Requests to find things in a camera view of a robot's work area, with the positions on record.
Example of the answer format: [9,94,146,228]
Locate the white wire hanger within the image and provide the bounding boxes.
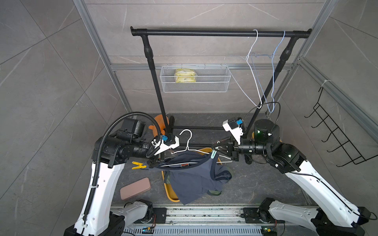
[230,29,262,108]
[174,129,233,164]

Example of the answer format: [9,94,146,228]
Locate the dark grey tank top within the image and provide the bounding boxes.
[150,151,232,205]

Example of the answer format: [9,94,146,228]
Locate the plain green tank top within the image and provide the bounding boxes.
[207,190,221,196]

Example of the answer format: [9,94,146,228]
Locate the light blue wire hanger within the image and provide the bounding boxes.
[249,29,286,114]

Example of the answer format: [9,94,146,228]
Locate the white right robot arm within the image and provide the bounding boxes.
[213,118,372,236]

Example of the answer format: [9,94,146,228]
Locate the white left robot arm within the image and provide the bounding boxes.
[64,112,162,236]

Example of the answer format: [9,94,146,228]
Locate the pink rectangular case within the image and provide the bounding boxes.
[120,178,151,200]

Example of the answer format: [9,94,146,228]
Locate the large yellow plastic tray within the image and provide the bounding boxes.
[160,147,219,203]

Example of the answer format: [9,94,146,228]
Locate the orange plush toy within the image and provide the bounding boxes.
[149,114,167,137]

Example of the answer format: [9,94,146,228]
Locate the yellow item in basket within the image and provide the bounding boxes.
[174,68,197,83]

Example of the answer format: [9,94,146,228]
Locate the black clothes rack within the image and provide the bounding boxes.
[131,27,312,133]

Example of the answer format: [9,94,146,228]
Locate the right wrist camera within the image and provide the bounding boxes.
[222,118,245,145]

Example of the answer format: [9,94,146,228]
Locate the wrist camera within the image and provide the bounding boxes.
[222,118,245,145]
[152,134,180,155]

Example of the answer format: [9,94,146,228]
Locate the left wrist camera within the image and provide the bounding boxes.
[152,134,180,155]

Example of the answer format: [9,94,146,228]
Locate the metal base rail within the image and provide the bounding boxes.
[110,205,322,236]

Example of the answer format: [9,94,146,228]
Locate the white wire basket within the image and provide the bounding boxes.
[159,65,231,93]

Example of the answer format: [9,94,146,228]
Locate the black wire wall rack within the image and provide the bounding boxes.
[304,87,378,168]

